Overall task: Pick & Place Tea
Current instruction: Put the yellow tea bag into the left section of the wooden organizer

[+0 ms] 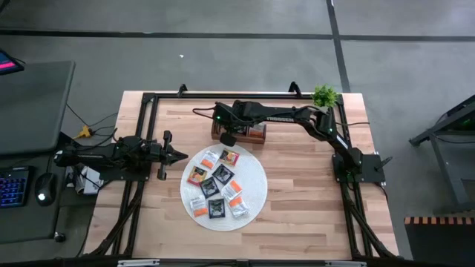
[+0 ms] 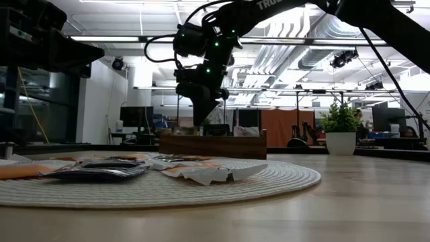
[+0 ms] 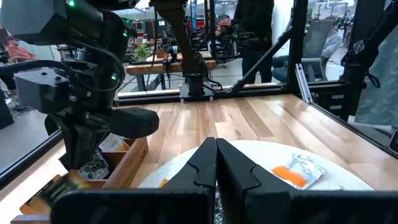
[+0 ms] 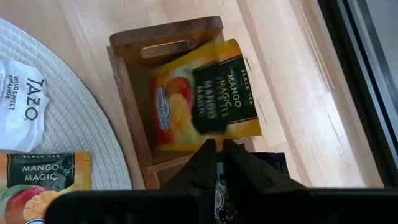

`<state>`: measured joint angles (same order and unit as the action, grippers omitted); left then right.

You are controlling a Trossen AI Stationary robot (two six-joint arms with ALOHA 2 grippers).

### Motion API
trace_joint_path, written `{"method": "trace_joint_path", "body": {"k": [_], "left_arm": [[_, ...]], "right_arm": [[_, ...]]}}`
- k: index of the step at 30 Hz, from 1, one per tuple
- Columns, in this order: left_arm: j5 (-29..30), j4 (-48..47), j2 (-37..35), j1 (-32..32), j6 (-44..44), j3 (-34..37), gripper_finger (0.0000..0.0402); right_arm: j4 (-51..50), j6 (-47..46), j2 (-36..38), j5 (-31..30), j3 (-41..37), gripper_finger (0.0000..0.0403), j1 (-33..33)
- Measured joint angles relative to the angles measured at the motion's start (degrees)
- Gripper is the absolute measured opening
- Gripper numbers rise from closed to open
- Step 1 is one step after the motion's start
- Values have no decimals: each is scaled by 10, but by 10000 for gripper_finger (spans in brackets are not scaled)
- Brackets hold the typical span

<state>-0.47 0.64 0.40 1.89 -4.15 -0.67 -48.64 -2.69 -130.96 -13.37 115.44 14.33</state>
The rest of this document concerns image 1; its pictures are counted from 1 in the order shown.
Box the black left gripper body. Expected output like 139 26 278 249
157 130 175 181

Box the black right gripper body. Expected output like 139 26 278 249
219 105 248 148

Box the brown wooden three-compartment tray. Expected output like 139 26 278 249
210 120 267 145

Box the orange fruit-print tea packet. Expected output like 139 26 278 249
186 165 209 187
218 148 241 168

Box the black tea packet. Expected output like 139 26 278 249
212 163 235 185
199 177 220 200
208 198 226 220

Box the white round woven placemat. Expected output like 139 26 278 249
180 143 269 232

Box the white box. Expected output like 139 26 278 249
65 165 105 196

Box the yellow power plug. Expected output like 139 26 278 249
73 125 94 141

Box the green plant in white pot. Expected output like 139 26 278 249
310 84 339 113

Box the black computer mouse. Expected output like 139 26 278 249
34 172 57 207

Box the grey office desk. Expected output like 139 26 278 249
0 60 76 245

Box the black backlit keyboard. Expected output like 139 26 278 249
0 165 33 208

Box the screen with pink stripe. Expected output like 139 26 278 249
0 47 25 76

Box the orange and black striped panel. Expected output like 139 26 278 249
403 216 475 267

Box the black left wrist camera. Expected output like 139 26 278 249
147 143 163 162

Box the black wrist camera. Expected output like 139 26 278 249
147 143 163 162
214 102 233 124

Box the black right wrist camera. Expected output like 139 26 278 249
214 102 233 124

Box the black right camera cable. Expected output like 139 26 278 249
191 106 220 122

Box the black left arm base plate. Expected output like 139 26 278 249
96 168 152 182

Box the black aluminium table frame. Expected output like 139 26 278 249
84 90 399 260

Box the black floor cable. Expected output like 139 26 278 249
65 103 119 148

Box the silver metal bracket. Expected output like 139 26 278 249
117 259 160 267
325 260 367 267

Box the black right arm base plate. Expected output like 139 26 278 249
332 153 393 185

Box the black side desk frame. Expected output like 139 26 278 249
409 95 475 214

